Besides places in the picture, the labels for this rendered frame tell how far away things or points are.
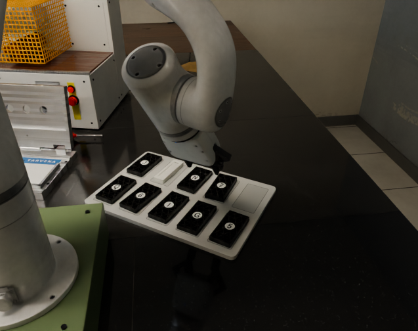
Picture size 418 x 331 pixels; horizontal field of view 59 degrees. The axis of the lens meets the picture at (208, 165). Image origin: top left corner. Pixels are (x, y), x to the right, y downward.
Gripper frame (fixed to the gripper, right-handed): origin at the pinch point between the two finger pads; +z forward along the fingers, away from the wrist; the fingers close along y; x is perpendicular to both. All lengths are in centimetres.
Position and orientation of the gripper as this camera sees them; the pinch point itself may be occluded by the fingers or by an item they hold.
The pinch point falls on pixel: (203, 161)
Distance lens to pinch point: 80.3
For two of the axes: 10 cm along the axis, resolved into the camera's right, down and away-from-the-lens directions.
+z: 2.5, 4.4, 8.6
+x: 3.8, -8.6, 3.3
